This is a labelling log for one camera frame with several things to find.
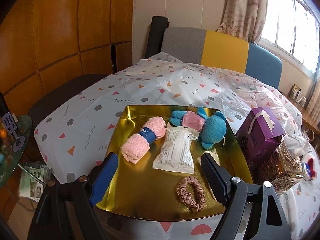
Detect pink satin scrunchie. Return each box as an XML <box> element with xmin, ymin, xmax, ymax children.
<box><xmin>175</xmin><ymin>176</ymin><xmax>206</xmax><ymax>213</ymax></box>

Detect pink fluffy sock roll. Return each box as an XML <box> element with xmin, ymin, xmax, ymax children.
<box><xmin>121</xmin><ymin>116</ymin><xmax>167</xmax><ymax>165</ymax></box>

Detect white packaged wipes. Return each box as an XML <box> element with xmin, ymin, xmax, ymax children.
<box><xmin>152</xmin><ymin>124</ymin><xmax>200</xmax><ymax>174</ymax></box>

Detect blue plush toy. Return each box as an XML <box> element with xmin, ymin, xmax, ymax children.
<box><xmin>169</xmin><ymin>107</ymin><xmax>227</xmax><ymax>150</ymax></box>

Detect red christmas sock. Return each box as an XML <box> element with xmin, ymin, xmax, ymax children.
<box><xmin>302</xmin><ymin>158</ymin><xmax>317</xmax><ymax>181</ymax></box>

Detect patterned plastic tablecloth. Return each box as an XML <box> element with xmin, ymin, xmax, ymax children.
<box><xmin>34</xmin><ymin>53</ymin><xmax>319</xmax><ymax>239</ymax></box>

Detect gold metal tray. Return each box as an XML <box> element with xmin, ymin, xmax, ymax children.
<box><xmin>95</xmin><ymin>104</ymin><xmax>254</xmax><ymax>222</ymax></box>

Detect ornate gold tissue box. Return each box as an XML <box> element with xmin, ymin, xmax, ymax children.
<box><xmin>258</xmin><ymin>139</ymin><xmax>303</xmax><ymax>194</ymax></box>

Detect purple tissue box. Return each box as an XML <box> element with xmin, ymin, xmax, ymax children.
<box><xmin>236</xmin><ymin>107</ymin><xmax>285</xmax><ymax>168</ymax></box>

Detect glass side table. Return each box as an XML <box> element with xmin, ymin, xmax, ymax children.
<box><xmin>1</xmin><ymin>115</ymin><xmax>32</xmax><ymax>187</ymax></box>

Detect wooden desk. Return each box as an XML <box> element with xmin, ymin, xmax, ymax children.
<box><xmin>284</xmin><ymin>94</ymin><xmax>319</xmax><ymax>135</ymax></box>

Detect packages on desk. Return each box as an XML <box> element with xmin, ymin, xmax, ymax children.
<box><xmin>290</xmin><ymin>84</ymin><xmax>306</xmax><ymax>107</ymax></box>

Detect grey yellow blue headboard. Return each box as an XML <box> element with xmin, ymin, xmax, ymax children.
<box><xmin>161</xmin><ymin>27</ymin><xmax>283</xmax><ymax>88</ymax></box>

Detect wooden wardrobe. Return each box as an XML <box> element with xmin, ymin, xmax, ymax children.
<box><xmin>1</xmin><ymin>0</ymin><xmax>133</xmax><ymax>115</ymax></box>

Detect black rolled mat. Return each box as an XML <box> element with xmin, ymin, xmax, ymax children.
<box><xmin>145</xmin><ymin>16</ymin><xmax>169</xmax><ymax>59</ymax></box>

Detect left floral curtain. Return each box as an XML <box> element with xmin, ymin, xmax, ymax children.
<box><xmin>217</xmin><ymin>0</ymin><xmax>267</xmax><ymax>44</ymax></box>

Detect window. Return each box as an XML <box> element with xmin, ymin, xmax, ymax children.
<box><xmin>262</xmin><ymin>0</ymin><xmax>319</xmax><ymax>77</ymax></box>

